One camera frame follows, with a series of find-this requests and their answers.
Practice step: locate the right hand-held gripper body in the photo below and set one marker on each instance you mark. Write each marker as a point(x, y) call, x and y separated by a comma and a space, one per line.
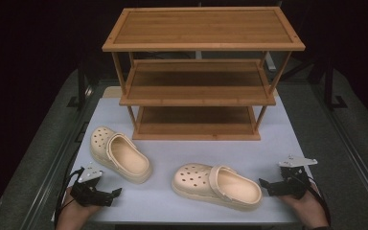
point(292, 182)

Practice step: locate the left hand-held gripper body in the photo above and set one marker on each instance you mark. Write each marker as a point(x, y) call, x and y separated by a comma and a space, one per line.
point(89, 191)

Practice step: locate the beige clog shoe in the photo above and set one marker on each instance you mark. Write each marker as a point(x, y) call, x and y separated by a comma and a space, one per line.
point(126, 156)
point(223, 187)

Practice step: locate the wooden three-tier shoe rack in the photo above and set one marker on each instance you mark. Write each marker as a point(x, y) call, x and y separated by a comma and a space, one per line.
point(201, 30)

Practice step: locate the person's left hand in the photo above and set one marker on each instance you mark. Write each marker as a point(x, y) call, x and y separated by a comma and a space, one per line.
point(76, 214)

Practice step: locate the person's right hand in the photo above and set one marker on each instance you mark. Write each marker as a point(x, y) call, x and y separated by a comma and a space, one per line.
point(306, 207)

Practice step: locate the black metal stand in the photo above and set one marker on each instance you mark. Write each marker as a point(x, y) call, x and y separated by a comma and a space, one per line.
point(81, 86)
point(330, 89)

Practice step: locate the white stand leg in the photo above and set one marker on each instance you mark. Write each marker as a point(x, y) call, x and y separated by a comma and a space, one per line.
point(270, 62)

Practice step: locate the metal floor rail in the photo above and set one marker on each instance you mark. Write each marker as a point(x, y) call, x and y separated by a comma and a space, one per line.
point(54, 166)
point(351, 143)

